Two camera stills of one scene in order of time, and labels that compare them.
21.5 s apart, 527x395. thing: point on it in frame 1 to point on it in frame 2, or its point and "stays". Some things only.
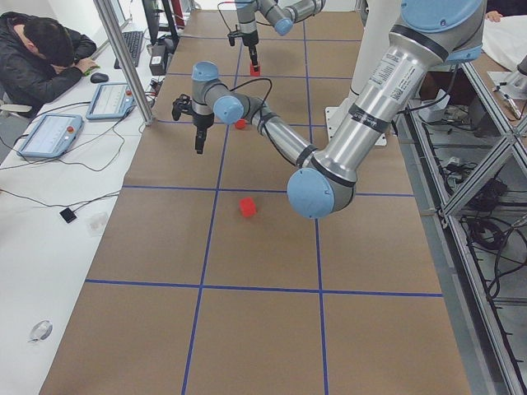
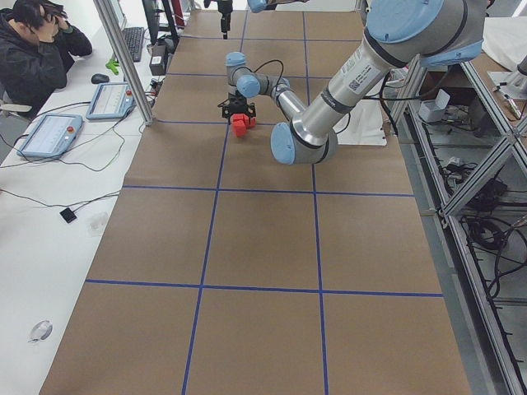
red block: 248,207 to 240,123
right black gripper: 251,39 to 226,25
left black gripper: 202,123 to 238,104
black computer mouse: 99,77 stays
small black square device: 67,215 stays
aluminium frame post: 117,42 stays
